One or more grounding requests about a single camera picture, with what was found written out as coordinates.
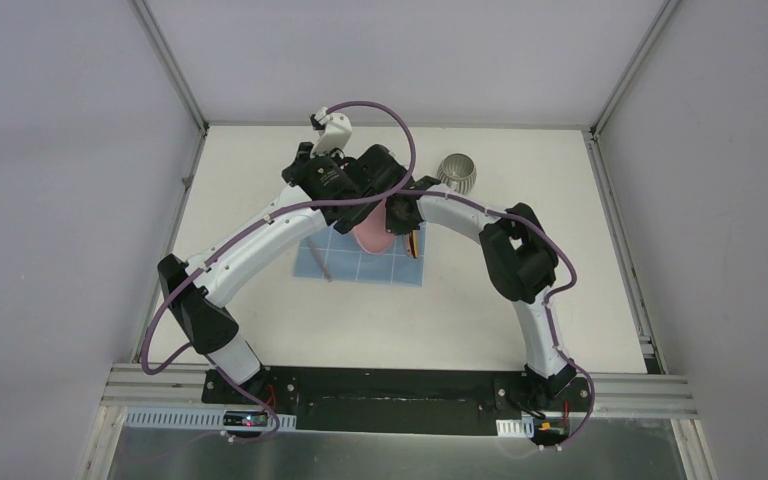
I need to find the gold table knife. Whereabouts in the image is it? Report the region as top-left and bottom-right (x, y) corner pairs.
(405, 230), (420, 259)

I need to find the pink plate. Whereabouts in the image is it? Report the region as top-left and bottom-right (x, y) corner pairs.
(350, 201), (395, 255)

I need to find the grey ribbed mug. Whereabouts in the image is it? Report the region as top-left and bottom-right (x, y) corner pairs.
(437, 153), (477, 194)

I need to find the pink handled fork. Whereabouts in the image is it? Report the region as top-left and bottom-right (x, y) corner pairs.
(306, 237), (333, 282)

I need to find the blue checked cloth napkin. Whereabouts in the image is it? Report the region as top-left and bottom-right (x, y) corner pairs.
(292, 227), (425, 287)

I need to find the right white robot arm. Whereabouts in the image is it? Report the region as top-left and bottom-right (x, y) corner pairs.
(385, 177), (577, 410)

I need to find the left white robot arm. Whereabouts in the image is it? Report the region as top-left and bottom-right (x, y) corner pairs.
(158, 142), (411, 405)

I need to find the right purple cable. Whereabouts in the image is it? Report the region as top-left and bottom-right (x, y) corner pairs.
(397, 188), (597, 452)

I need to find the purple cable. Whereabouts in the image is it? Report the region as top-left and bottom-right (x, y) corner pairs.
(140, 100), (418, 444)
(397, 188), (597, 452)

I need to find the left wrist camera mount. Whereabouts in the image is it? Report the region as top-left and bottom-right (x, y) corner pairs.
(310, 107), (353, 157)

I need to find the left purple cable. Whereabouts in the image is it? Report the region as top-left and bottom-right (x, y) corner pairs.
(140, 100), (418, 444)

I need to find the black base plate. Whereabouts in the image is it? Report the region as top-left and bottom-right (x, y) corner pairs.
(201, 366), (594, 436)

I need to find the aluminium frame rail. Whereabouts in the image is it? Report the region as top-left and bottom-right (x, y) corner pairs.
(77, 363), (719, 479)

